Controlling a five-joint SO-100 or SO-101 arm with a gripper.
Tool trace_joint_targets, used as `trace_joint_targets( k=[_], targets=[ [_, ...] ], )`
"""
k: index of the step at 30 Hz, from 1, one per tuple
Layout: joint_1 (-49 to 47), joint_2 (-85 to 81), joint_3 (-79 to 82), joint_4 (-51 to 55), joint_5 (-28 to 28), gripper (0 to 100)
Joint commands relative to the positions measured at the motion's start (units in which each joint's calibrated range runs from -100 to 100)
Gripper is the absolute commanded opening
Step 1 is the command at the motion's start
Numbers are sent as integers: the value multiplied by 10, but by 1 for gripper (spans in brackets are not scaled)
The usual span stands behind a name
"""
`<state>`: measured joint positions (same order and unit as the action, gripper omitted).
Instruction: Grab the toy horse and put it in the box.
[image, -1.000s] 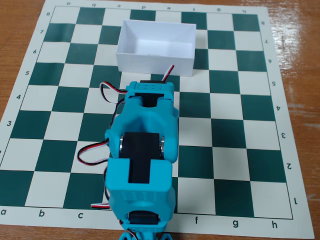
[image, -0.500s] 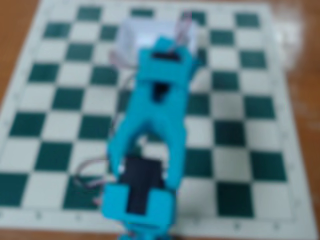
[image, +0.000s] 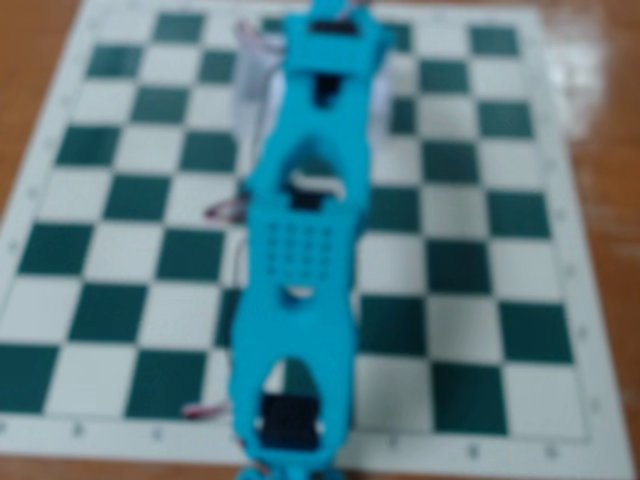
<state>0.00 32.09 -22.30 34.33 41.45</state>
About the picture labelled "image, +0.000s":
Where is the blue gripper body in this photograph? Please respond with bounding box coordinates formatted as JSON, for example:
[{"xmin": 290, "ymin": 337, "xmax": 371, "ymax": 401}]
[{"xmin": 283, "ymin": 0, "xmax": 395, "ymax": 77}]

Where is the white rectangular open box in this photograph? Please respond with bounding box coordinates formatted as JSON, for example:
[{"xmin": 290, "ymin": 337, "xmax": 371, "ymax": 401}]
[{"xmin": 233, "ymin": 39, "xmax": 394, "ymax": 151}]

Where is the green and cream chessboard mat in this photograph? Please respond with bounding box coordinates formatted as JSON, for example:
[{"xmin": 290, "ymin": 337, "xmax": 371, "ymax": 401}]
[{"xmin": 0, "ymin": 0, "xmax": 636, "ymax": 480}]

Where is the red white black servo cable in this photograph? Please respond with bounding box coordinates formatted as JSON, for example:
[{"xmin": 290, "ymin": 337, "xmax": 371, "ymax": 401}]
[
  {"xmin": 180, "ymin": 401, "xmax": 229, "ymax": 422},
  {"xmin": 203, "ymin": 195, "xmax": 249, "ymax": 225}
]

